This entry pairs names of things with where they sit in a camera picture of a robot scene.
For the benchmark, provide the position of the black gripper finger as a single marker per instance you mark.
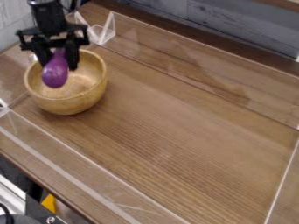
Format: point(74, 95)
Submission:
point(72, 55)
point(41, 50)

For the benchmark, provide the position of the clear acrylic corner bracket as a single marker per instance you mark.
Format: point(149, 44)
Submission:
point(100, 33)

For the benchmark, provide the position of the brown wooden bowl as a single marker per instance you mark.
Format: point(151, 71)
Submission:
point(80, 93)

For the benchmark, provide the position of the purple toy eggplant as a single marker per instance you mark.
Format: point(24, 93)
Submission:
point(54, 71)

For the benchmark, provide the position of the clear acrylic table barrier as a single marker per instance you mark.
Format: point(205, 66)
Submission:
point(191, 143)

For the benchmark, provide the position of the yellow sticker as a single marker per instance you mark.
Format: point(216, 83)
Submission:
point(48, 203)

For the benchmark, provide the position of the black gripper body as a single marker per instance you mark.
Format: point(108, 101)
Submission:
point(50, 24)

